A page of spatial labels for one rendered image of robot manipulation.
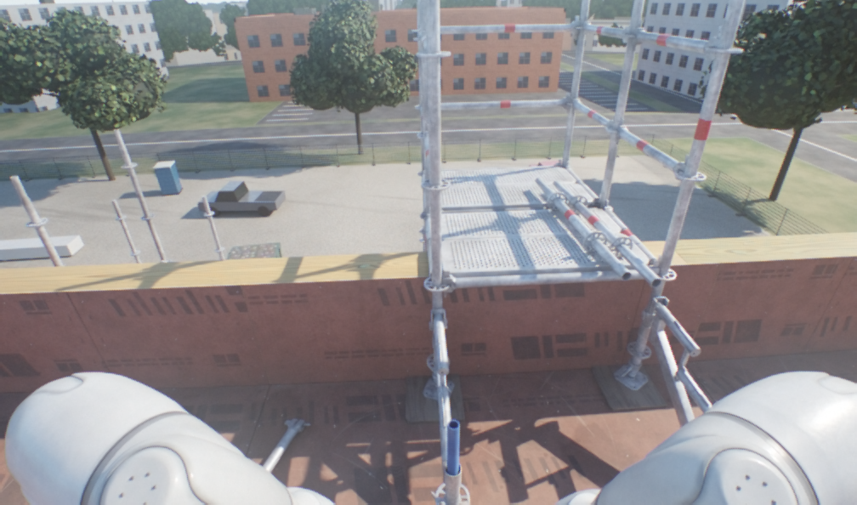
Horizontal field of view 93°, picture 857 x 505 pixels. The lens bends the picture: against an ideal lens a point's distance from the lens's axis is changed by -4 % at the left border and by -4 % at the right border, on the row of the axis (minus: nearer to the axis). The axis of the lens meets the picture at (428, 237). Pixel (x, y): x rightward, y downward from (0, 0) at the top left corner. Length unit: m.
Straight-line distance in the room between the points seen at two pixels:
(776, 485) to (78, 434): 0.60
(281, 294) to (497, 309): 1.10
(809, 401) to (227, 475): 0.55
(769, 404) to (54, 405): 0.72
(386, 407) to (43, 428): 2.01
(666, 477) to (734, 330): 2.58
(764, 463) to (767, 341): 2.78
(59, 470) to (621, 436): 2.28
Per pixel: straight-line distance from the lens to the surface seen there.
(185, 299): 2.45
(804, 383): 0.60
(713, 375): 3.01
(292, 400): 2.60
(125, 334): 2.77
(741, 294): 2.84
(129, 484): 0.45
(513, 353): 2.52
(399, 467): 2.25
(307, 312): 2.30
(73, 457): 0.54
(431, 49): 1.62
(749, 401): 0.55
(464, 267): 2.07
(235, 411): 2.66
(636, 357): 2.57
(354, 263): 2.27
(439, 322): 2.02
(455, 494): 1.67
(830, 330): 3.45
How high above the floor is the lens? 1.90
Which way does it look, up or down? 29 degrees down
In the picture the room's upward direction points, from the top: 1 degrees counter-clockwise
